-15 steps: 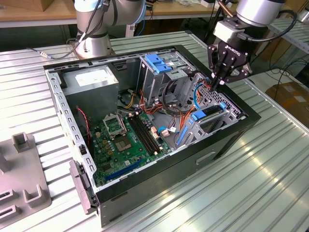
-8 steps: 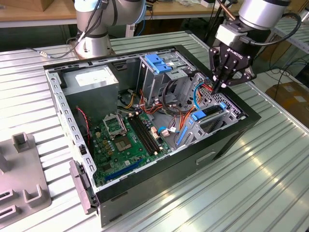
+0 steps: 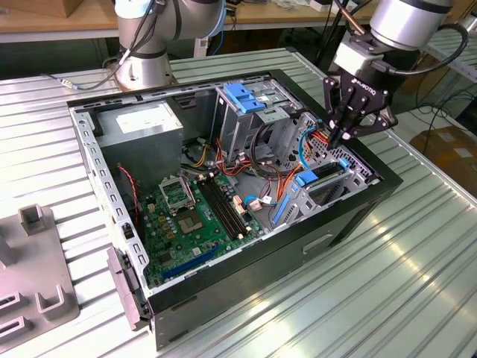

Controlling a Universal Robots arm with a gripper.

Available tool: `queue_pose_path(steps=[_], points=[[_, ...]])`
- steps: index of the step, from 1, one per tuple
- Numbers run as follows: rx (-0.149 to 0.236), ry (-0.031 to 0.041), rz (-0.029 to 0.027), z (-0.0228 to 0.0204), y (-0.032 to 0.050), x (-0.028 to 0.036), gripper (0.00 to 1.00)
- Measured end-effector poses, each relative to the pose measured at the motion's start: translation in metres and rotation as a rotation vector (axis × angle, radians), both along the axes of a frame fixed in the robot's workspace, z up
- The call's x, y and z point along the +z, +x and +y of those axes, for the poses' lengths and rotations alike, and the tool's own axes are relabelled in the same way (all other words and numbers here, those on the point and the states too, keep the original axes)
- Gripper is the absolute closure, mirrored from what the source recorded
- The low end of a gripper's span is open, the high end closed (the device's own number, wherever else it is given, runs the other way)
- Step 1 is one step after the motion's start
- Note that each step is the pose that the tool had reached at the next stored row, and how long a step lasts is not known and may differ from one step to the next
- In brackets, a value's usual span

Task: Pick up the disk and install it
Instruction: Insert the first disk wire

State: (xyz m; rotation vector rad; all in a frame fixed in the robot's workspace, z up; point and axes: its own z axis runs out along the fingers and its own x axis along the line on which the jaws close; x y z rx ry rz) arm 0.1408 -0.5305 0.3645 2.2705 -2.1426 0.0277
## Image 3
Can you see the CPU socket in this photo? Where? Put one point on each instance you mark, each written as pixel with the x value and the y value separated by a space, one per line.
pixel 190 223

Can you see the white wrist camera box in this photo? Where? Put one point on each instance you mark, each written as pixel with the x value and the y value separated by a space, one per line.
pixel 354 56

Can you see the metal slat side table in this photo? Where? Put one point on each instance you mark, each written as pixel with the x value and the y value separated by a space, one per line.
pixel 466 63

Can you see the silver metal cylinder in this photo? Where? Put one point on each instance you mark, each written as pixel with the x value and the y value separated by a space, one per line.
pixel 470 24

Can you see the black RAM slot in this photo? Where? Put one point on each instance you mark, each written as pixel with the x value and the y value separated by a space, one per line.
pixel 229 207
pixel 220 210

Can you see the hard disk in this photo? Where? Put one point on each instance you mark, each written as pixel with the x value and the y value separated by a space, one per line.
pixel 305 178

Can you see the grey metal disk bay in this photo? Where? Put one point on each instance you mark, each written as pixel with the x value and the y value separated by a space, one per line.
pixel 357 175

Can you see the black tripod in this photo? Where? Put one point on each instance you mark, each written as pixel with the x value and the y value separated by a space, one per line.
pixel 329 37

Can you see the black case fan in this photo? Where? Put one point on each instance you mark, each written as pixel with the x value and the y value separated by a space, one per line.
pixel 128 209

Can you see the grey metal optical drive cage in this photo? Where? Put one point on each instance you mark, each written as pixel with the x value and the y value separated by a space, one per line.
pixel 234 127

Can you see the grey parts rack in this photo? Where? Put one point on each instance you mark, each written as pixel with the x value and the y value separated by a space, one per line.
pixel 33 261

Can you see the grey power supply unit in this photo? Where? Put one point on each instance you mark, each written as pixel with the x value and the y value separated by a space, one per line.
pixel 141 156

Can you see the black open PC case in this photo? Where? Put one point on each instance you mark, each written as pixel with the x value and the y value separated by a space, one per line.
pixel 261 272

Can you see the green motherboard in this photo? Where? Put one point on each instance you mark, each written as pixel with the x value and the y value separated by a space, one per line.
pixel 207 225

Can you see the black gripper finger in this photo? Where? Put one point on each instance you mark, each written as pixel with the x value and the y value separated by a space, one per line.
pixel 384 121
pixel 329 100

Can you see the small white box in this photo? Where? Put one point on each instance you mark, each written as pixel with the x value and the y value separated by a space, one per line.
pixel 320 5

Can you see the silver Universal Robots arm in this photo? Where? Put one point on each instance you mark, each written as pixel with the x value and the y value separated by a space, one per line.
pixel 406 22

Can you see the blue expansion slot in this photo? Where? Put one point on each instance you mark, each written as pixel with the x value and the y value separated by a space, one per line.
pixel 190 263

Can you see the blue plastic drive latch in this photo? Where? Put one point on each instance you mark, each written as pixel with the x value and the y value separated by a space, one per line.
pixel 242 97

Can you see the large brown cardboard box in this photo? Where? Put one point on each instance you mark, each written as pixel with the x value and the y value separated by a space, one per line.
pixel 447 149

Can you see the small brown cardboard box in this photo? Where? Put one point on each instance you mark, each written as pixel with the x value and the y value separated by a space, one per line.
pixel 74 7

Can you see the grey plastic case bracket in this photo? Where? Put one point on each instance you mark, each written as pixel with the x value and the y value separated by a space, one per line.
pixel 121 276

